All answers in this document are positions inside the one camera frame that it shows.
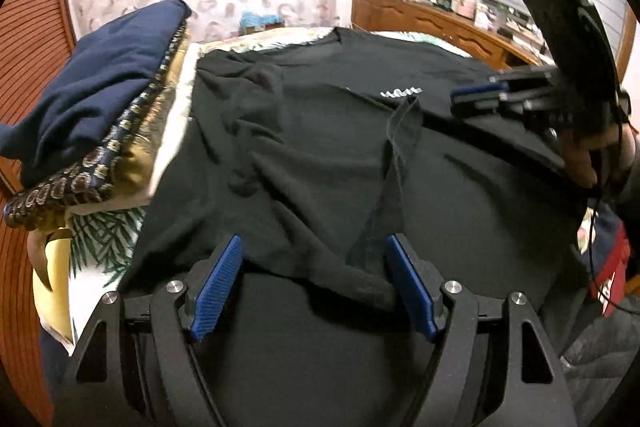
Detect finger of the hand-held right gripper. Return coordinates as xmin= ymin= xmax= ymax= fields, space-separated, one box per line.
xmin=450 ymin=86 xmax=563 ymax=135
xmin=487 ymin=66 xmax=557 ymax=95

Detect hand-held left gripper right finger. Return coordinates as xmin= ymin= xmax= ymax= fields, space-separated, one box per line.
xmin=385 ymin=234 xmax=576 ymax=427

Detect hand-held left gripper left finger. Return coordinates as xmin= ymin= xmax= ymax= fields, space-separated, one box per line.
xmin=60 ymin=234 xmax=246 ymax=427

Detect black t-shirt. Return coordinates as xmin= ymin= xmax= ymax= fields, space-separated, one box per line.
xmin=117 ymin=27 xmax=603 ymax=427

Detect person's right forearm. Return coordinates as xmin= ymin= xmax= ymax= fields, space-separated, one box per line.
xmin=607 ymin=154 xmax=640 ymax=238

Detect person's right hand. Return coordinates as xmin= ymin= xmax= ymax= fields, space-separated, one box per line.
xmin=562 ymin=124 xmax=640 ymax=190

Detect row of small cabinet clutter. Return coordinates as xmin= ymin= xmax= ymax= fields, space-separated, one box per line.
xmin=435 ymin=0 xmax=551 ymax=54

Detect wooden cabinet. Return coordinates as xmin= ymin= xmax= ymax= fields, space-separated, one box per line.
xmin=350 ymin=0 xmax=556 ymax=72

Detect leaf print bed sheet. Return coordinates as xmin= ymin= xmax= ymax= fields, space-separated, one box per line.
xmin=37 ymin=27 xmax=473 ymax=358

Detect yellow pillow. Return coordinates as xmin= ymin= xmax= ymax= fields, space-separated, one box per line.
xmin=30 ymin=227 xmax=77 ymax=350

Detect person's grey pants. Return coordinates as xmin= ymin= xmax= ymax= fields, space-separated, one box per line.
xmin=557 ymin=297 xmax=638 ymax=427

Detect red and navy cloth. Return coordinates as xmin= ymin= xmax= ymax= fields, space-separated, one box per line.
xmin=590 ymin=207 xmax=633 ymax=319

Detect blue cloth bundle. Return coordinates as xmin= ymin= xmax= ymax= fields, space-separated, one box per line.
xmin=239 ymin=12 xmax=287 ymax=32

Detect navy folded cloth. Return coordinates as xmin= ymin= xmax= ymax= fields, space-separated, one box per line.
xmin=0 ymin=0 xmax=193 ymax=188

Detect brown slatted door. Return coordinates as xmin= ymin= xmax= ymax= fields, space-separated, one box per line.
xmin=0 ymin=0 xmax=77 ymax=427

